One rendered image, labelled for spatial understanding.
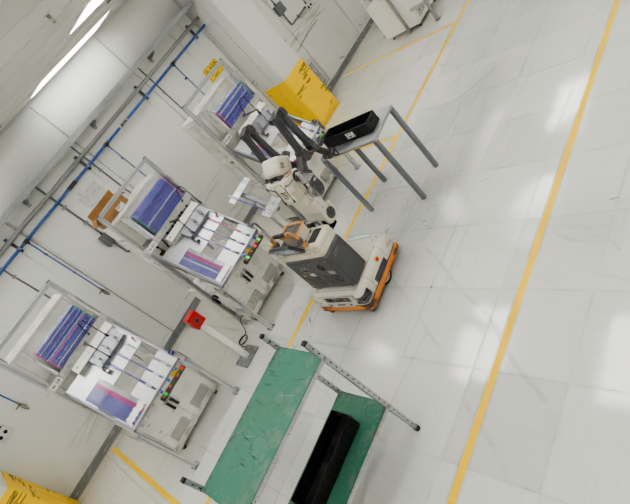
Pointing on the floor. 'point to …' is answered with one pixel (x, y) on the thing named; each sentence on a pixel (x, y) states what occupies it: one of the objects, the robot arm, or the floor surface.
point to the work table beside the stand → (381, 152)
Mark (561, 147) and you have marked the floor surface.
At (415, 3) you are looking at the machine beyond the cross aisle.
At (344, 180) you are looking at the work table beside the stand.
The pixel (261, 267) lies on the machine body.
